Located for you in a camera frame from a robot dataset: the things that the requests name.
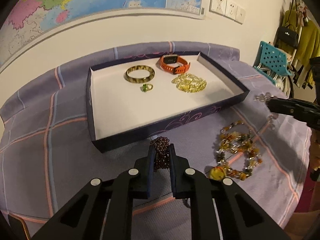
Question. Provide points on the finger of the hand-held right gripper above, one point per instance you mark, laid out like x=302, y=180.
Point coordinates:
x=287, y=110
x=292, y=101

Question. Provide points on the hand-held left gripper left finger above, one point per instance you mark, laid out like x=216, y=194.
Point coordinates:
x=150, y=170

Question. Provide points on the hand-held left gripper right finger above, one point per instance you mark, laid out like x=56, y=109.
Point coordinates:
x=173, y=170

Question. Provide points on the amber yellow pendant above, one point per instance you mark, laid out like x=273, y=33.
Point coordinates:
x=217, y=173

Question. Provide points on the dark blue shallow box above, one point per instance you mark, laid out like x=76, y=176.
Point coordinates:
x=150, y=110

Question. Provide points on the tortoiseshell bangle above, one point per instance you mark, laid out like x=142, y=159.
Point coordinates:
x=130, y=80

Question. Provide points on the orange smartwatch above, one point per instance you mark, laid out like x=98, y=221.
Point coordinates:
x=170, y=66

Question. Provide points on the person's right hand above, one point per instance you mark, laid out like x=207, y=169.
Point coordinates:
x=315, y=152

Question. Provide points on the olive green garment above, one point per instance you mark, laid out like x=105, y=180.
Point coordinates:
x=310, y=45

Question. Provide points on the teal plastic stool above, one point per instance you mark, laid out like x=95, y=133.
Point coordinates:
x=272, y=57

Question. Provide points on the black handbag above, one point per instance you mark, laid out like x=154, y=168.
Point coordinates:
x=287, y=37

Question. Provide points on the black phone with gold edge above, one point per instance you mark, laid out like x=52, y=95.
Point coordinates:
x=18, y=227

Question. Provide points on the white wall switch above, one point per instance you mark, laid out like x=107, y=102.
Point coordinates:
x=240, y=15

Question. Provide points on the white wall socket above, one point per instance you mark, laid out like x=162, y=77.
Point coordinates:
x=232, y=8
x=218, y=3

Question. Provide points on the colourful wall map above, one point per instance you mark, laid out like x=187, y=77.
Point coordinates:
x=75, y=2

